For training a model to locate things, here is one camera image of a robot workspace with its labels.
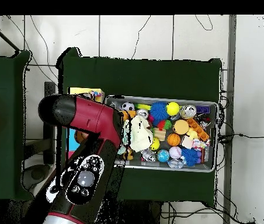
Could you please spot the white toy baseball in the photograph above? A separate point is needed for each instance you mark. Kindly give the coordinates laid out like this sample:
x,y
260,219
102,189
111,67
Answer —
x,y
175,152

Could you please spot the cream waffle cloth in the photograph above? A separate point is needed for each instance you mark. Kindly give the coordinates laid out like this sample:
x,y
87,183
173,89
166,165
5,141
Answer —
x,y
141,133

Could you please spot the dark green side table cloth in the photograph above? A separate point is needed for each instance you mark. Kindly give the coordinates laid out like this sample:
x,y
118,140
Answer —
x,y
3,81

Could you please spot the orange toy building block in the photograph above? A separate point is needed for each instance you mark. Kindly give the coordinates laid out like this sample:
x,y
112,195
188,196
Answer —
x,y
129,114

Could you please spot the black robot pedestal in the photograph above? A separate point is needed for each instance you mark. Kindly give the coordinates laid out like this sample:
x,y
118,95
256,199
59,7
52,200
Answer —
x,y
141,214

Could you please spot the grey stand base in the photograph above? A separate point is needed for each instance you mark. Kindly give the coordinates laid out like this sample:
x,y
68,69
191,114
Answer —
x,y
37,173

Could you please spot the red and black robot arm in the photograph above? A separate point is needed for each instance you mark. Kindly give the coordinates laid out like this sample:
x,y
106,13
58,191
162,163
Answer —
x,y
92,114

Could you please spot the blue and green globe ball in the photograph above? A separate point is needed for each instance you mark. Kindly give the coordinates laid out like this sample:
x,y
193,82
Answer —
x,y
163,155

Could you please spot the wooden box with three holes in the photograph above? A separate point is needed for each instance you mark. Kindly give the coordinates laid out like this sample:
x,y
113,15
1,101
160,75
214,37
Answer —
x,y
76,91

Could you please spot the orange toy basketball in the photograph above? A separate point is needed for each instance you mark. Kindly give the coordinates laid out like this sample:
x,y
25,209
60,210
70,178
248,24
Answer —
x,y
174,139

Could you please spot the yellow smooth ball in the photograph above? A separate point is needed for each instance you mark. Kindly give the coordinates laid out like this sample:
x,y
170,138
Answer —
x,y
173,108

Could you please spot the blue spiky rubber ball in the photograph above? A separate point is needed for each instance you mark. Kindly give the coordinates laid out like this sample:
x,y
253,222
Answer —
x,y
158,110
190,156

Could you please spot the black and white soccer ball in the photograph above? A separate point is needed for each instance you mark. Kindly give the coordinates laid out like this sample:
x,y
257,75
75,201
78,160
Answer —
x,y
127,106

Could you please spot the light teal waffle cloth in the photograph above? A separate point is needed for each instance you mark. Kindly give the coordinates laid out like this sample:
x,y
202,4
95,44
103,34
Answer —
x,y
121,150

